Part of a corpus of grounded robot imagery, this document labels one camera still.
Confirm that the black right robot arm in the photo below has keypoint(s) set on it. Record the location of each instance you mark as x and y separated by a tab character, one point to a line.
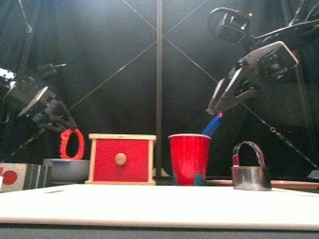
289	31

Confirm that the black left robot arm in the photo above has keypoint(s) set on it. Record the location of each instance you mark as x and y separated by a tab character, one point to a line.
24	77

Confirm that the grey bowl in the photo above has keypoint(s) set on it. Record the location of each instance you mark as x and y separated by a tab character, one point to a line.
65	170

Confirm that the round wooden drawer knob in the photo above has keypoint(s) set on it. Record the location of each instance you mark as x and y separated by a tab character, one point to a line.
120	159

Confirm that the red wooden drawer box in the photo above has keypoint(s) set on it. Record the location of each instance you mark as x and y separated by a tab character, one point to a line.
121	159

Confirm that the blue plastic tool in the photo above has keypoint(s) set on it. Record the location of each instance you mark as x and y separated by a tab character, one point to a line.
212	125

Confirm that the white box with red dot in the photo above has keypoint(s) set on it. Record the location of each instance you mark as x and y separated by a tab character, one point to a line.
22	176

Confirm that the red plastic cup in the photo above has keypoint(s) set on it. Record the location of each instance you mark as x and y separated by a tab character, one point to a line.
189	159

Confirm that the white cutting board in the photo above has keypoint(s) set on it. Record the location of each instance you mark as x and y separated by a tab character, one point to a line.
159	205

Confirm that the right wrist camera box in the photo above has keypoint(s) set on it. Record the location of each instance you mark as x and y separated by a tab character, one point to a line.
231	27

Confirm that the vertical metal frame pole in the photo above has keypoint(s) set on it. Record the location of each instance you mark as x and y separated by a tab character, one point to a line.
159	87

